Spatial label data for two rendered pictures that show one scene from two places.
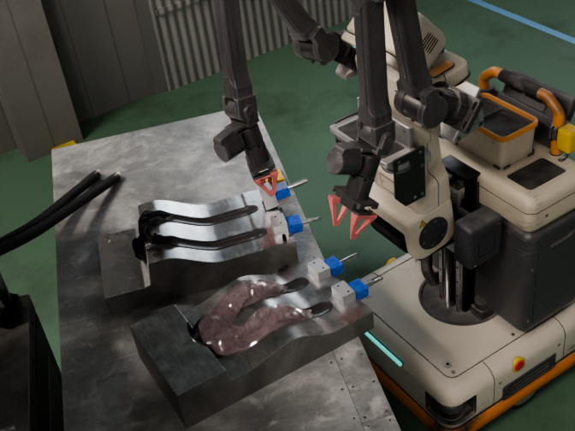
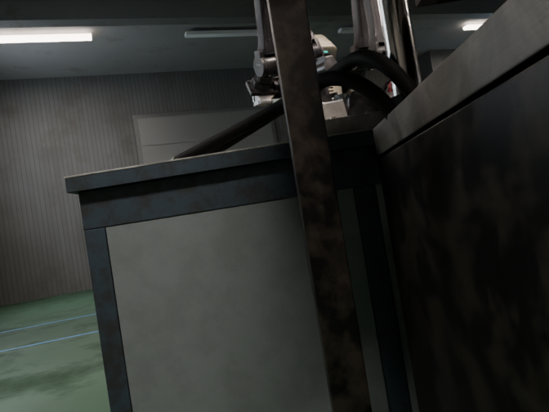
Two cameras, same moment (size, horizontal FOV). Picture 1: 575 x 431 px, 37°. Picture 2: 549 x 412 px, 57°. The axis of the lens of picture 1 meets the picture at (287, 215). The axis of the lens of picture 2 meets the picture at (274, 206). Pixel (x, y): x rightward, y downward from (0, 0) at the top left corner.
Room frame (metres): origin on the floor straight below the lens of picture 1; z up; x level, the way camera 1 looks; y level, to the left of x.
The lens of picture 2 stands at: (1.84, 1.81, 0.62)
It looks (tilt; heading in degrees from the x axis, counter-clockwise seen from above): 2 degrees up; 279
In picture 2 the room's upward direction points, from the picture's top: 9 degrees counter-clockwise
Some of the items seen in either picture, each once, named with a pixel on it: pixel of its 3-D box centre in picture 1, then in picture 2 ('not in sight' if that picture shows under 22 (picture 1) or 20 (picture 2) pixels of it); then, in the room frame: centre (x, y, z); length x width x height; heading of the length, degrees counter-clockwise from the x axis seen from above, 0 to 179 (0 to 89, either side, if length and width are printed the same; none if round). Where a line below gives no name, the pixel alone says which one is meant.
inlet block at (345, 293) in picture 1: (360, 288); not in sight; (1.53, -0.15, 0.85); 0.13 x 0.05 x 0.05; 116
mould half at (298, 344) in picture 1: (253, 327); not in sight; (1.45, 0.12, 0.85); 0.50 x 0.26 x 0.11; 116
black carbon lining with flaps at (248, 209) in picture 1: (196, 227); (357, 112); (1.79, 0.24, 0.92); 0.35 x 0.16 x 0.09; 99
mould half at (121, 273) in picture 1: (193, 240); (357, 127); (1.79, 0.26, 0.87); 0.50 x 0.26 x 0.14; 99
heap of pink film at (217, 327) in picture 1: (251, 311); not in sight; (1.46, 0.12, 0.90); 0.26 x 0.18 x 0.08; 116
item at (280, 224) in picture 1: (297, 223); not in sight; (1.77, -0.02, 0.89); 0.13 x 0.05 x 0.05; 98
